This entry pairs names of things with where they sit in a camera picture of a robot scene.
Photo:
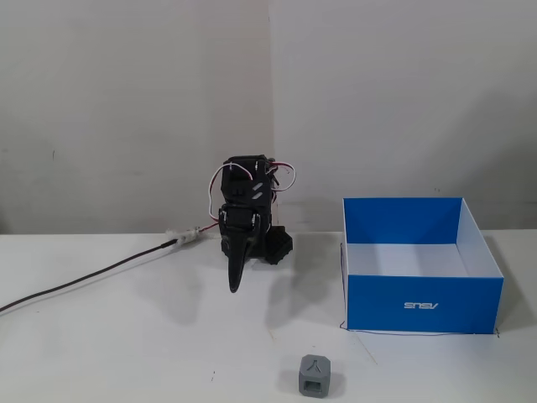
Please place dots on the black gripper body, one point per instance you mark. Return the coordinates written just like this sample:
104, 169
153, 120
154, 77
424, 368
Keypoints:
239, 221

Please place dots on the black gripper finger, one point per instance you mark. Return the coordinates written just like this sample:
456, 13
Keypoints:
251, 241
235, 264

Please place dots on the gray cube block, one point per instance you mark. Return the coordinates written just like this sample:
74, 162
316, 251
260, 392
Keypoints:
314, 375

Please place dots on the blue and white cardboard box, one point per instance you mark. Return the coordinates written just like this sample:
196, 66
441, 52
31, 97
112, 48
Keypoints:
419, 300

